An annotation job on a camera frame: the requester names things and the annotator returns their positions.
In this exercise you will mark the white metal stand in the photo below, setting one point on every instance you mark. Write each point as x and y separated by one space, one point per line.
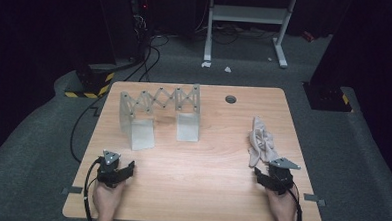
248 14

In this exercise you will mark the white paper scrap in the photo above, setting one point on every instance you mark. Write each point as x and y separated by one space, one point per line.
205 64
227 70

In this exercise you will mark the black equipment rack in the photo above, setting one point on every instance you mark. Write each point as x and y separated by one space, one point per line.
138 21

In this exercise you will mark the beige cloth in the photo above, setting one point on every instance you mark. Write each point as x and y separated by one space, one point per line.
261 143

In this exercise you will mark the red object on floor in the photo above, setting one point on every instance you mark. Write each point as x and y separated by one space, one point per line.
308 36

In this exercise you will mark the grey tape strip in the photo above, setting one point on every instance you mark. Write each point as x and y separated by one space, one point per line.
313 198
73 190

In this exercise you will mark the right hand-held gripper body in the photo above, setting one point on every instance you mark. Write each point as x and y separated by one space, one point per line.
281 181

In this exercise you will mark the grey metal extendable book rack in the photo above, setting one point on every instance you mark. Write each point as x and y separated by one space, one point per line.
141 131

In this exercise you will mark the black yellow striped base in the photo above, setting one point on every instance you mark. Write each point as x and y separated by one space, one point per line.
91 82
328 98

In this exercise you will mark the person's left hand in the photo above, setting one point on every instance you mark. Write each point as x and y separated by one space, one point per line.
106 200

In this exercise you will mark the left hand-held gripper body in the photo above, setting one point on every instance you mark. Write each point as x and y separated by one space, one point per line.
107 173

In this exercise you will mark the person's right hand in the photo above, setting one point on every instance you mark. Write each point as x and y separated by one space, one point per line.
283 209

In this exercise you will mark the round table grommet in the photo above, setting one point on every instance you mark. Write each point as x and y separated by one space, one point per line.
230 99

